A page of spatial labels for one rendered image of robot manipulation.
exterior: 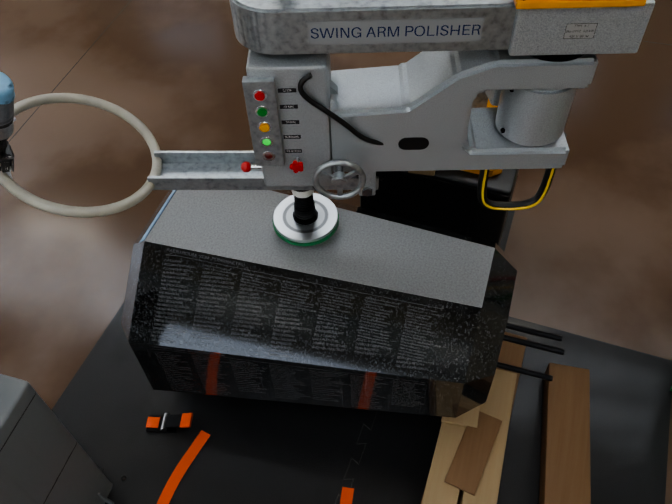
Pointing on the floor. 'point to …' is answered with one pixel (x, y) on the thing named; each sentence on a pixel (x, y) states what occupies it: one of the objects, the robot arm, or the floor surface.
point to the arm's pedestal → (42, 454)
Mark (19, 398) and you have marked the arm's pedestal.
